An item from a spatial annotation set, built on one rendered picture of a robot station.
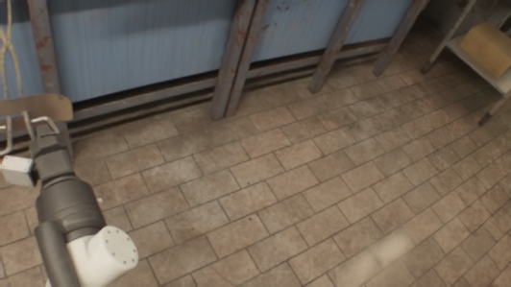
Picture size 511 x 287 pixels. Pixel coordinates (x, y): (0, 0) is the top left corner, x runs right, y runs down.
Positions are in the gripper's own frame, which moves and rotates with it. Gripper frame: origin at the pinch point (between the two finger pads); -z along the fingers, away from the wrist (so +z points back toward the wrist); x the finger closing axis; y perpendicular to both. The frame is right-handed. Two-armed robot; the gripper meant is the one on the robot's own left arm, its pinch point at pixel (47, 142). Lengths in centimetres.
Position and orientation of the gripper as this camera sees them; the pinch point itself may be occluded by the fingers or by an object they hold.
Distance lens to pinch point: 67.3
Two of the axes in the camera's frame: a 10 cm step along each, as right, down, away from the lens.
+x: 2.5, -6.0, -7.6
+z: 5.0, 7.5, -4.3
